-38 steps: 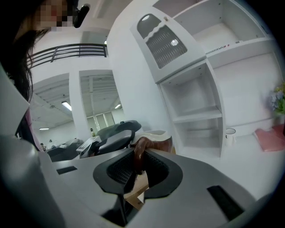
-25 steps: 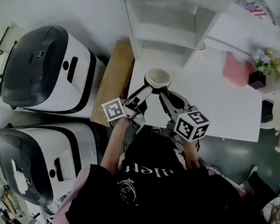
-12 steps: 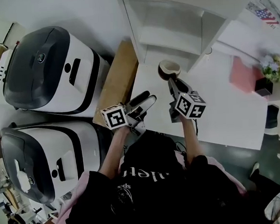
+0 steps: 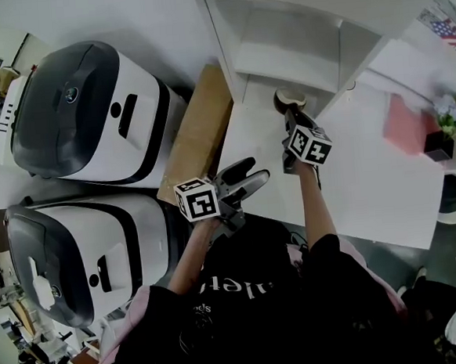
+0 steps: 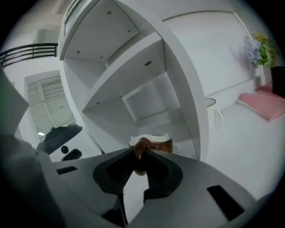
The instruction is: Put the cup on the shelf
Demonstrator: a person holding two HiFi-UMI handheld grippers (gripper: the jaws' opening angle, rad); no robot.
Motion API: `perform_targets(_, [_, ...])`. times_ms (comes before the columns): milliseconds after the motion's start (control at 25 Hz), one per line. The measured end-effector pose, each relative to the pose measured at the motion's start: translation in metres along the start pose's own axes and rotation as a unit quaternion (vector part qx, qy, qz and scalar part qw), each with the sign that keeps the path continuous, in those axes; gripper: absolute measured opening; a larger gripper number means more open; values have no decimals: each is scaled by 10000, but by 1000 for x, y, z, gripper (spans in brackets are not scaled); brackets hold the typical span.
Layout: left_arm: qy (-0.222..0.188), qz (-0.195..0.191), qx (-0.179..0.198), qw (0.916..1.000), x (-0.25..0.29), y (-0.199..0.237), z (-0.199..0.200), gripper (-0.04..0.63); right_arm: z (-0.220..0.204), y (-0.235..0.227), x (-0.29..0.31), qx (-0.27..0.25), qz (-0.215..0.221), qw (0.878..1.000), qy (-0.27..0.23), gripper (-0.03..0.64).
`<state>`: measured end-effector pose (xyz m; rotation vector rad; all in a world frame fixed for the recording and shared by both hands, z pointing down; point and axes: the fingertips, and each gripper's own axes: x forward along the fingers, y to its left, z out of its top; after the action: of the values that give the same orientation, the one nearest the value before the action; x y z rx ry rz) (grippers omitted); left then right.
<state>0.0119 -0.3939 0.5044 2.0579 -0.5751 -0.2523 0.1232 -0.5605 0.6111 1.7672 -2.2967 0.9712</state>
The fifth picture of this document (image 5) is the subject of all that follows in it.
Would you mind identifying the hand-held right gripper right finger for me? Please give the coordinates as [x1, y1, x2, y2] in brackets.
[129, 148, 267, 228]

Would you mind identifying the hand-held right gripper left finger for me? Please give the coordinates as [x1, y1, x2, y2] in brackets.
[43, 147, 136, 228]

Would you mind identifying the brown cup with white rim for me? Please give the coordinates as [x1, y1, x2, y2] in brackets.
[129, 134, 174, 176]

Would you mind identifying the white shelf compartment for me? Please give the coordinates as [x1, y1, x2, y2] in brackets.
[81, 71, 201, 160]

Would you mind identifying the white machine with black top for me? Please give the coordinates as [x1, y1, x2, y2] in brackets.
[36, 124, 104, 163]

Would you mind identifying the white shelf cabinet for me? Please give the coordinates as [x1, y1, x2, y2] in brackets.
[58, 0, 285, 201]

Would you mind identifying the white enamel mug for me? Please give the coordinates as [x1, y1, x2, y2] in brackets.
[204, 98, 225, 128]

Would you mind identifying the pink folded cloth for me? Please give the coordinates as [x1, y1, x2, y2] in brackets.
[236, 84, 285, 121]

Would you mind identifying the black balcony railing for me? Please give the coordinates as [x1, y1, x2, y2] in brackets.
[0, 42, 59, 69]

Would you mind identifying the purple and yellow flower bouquet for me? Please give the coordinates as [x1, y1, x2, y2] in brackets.
[243, 33, 279, 69]

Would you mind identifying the white arched cabinet door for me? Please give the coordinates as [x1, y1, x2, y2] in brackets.
[58, 0, 90, 60]

